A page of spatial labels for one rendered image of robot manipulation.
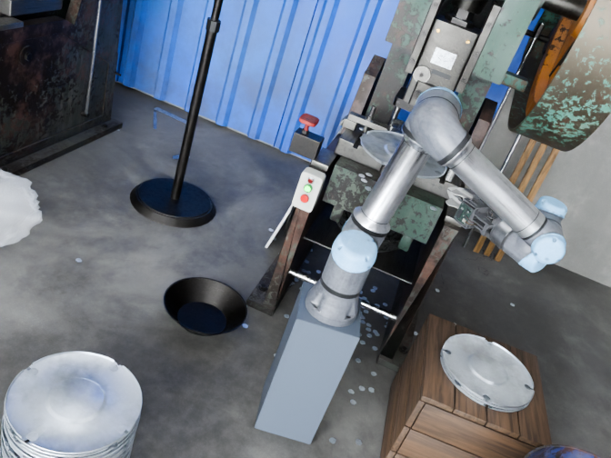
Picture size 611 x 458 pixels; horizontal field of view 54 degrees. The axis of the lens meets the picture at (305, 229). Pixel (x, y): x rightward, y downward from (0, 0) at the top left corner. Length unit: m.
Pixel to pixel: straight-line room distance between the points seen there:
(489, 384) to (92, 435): 1.09
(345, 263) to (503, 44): 0.87
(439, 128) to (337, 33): 2.00
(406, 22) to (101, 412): 1.42
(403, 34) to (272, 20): 1.53
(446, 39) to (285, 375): 1.16
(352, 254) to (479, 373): 0.58
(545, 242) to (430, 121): 0.38
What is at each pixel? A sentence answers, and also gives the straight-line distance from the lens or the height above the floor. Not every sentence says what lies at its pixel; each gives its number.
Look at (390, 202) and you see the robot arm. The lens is 1.63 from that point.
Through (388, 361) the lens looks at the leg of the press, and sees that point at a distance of 2.31.
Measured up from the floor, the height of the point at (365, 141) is 0.78.
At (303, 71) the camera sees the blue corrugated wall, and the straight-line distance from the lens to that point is 3.44.
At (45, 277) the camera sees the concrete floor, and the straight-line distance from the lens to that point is 2.30.
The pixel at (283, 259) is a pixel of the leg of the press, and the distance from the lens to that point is 2.20.
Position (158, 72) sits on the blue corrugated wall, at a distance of 3.77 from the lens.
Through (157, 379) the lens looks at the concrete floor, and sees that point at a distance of 1.99.
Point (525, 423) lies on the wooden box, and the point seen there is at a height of 0.35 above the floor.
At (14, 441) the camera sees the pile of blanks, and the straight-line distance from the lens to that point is 1.48.
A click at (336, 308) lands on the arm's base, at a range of 1.62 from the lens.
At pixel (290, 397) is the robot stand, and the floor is 0.17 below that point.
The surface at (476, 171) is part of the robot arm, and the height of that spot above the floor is 0.99.
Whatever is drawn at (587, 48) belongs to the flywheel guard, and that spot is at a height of 1.28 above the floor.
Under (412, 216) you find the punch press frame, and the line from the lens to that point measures 2.08.
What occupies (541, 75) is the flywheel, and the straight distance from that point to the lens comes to 2.34.
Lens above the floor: 1.45
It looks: 30 degrees down
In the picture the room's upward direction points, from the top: 20 degrees clockwise
